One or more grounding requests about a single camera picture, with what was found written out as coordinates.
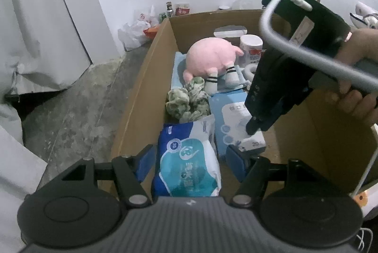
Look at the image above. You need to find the pink pig plush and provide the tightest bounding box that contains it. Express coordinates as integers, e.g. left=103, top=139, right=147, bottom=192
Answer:
left=183, top=37, right=244, bottom=96

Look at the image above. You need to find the brown cardboard box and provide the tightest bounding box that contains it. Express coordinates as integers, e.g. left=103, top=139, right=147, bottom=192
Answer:
left=111, top=10, right=377, bottom=192

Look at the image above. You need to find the light blue tissue pack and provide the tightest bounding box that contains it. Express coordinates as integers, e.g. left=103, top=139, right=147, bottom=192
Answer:
left=209, top=90, right=266, bottom=161

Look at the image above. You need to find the green camouflage cloth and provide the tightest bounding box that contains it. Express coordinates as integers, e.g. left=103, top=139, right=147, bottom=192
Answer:
left=165, top=77, right=210, bottom=124

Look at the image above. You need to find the person's right hand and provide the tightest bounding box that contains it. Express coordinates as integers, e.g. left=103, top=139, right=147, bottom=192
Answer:
left=324, top=27, right=378, bottom=127

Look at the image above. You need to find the white plastic bag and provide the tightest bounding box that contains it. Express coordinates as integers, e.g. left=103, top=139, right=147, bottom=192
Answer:
left=118, top=5, right=159, bottom=51

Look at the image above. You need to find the grey curved cable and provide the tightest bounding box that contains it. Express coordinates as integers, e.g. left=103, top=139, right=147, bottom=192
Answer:
left=259, top=0, right=378, bottom=93

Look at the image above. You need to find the blue white diaper pack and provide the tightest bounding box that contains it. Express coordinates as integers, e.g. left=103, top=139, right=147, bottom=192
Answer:
left=151, top=115, right=222, bottom=197

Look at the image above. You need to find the white curtain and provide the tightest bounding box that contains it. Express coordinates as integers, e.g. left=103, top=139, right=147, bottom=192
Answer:
left=1, top=0, right=90, bottom=94

